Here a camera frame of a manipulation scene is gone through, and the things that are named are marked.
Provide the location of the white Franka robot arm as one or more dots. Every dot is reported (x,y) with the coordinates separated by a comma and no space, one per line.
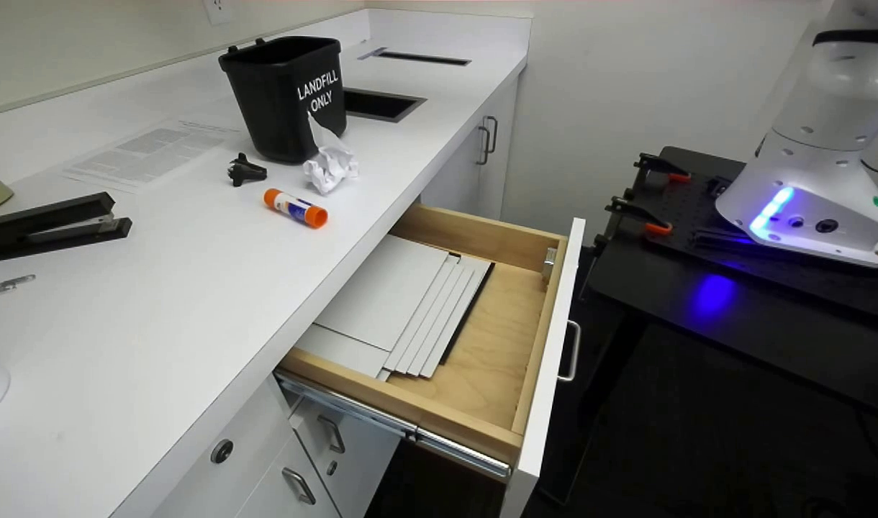
(821,163)

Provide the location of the large crumpled white paper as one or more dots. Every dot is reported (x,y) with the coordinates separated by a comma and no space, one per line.
(329,171)

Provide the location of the black landfill only bin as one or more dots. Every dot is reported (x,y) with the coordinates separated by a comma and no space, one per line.
(282,99)

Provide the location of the grey hanging folder stack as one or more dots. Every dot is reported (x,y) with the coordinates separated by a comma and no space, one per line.
(440,314)

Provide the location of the white base cabinet door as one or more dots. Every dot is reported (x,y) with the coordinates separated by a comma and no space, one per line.
(460,178)

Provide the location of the open wooden drawer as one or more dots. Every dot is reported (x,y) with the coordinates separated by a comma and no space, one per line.
(499,347)

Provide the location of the orange white glue stick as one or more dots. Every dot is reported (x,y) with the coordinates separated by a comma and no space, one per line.
(293,209)

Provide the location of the black orange clamp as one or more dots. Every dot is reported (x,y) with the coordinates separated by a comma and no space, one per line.
(662,168)
(640,217)

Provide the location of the small black binder clip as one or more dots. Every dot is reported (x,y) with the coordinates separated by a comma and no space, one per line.
(244,171)

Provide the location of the round silver cabinet lock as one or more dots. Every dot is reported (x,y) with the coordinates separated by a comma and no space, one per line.
(223,450)

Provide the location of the printed white paper sheet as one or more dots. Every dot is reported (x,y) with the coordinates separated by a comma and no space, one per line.
(149,151)

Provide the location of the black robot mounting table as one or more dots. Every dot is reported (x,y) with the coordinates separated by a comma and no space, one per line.
(742,307)

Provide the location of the black stapler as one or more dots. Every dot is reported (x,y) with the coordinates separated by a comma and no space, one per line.
(48,226)

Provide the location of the silver drawer slide rail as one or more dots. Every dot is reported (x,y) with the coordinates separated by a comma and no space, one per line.
(408,435)

